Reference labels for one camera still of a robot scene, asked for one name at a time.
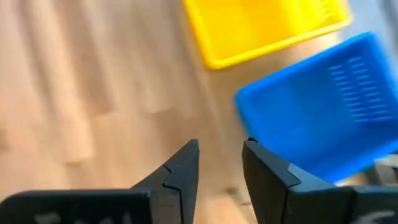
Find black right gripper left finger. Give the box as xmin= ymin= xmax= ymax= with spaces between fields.
xmin=130 ymin=138 xmax=200 ymax=224

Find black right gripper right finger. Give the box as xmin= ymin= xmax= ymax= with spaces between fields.
xmin=241 ymin=138 xmax=355 ymax=224

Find blue plastic basket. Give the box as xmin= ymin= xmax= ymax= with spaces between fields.
xmin=233 ymin=30 xmax=398 ymax=184

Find yellow plastic basket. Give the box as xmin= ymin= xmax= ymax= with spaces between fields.
xmin=182 ymin=0 xmax=354 ymax=70

